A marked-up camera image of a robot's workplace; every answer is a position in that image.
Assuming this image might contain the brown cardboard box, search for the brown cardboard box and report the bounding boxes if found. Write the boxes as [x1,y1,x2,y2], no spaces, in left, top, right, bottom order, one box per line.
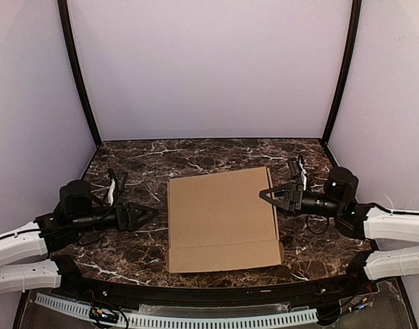
[166,167,284,273]

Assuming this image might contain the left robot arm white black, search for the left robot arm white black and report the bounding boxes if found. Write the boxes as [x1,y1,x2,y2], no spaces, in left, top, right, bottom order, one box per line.
[0,179,158,295]

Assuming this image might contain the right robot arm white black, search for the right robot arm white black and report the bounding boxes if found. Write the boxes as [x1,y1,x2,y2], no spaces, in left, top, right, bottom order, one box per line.
[259,167,419,282]

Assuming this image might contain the left small circuit board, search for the left small circuit board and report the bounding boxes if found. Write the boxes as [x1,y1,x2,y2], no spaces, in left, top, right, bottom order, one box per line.
[88,306,119,325]

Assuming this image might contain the small circuit board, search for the small circuit board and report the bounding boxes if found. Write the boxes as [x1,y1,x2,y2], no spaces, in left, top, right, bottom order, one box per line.
[88,306,119,325]
[341,297,374,314]

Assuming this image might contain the right small circuit board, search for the right small circuit board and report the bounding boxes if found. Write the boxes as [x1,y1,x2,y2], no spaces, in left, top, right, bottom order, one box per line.
[341,297,374,314]

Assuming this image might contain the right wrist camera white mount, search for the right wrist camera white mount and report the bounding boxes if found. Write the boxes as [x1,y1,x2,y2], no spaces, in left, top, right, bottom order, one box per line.
[287,155,308,191]

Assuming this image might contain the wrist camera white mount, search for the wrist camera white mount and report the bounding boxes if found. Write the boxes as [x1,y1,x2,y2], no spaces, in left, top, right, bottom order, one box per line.
[287,155,308,191]
[104,169,128,206]

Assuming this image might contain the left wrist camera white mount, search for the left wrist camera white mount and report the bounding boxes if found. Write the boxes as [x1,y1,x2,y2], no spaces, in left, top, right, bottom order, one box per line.
[104,169,128,206]

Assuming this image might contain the black front frame rail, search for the black front frame rail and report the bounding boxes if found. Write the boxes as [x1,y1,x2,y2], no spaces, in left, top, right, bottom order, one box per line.
[51,275,378,308]

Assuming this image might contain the white slotted cable duct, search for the white slotted cable duct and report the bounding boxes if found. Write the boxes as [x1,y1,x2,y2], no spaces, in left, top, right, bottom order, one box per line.
[35,293,318,328]

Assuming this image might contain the right black frame post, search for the right black frame post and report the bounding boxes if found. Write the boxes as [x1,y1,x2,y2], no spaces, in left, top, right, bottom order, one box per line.
[320,0,362,149]

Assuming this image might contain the black frame post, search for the black frame post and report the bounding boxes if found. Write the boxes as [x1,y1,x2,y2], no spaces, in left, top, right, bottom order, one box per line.
[57,0,102,148]
[320,0,362,149]

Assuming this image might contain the left black frame post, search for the left black frame post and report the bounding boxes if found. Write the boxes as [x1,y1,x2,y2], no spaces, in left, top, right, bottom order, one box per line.
[57,0,102,148]

